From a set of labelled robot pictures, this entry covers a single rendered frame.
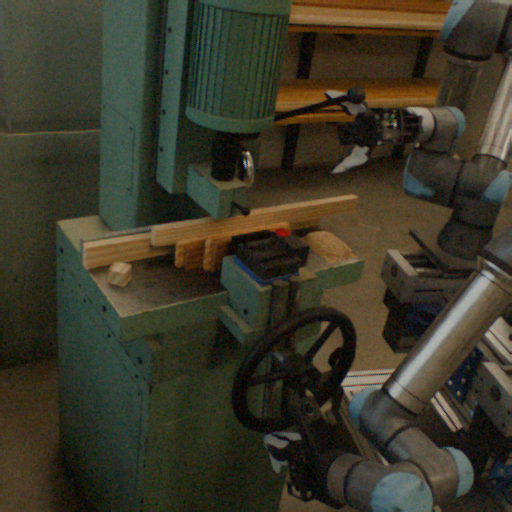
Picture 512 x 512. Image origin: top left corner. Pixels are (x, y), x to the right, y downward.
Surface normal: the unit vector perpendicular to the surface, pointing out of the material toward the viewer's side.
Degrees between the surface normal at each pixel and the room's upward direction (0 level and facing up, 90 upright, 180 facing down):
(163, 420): 90
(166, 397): 90
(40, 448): 0
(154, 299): 0
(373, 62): 90
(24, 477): 0
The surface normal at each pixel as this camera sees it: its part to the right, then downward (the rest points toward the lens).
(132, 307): 0.14, -0.86
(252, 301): -0.83, 0.17
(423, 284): 0.26, 0.51
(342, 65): 0.50, 0.49
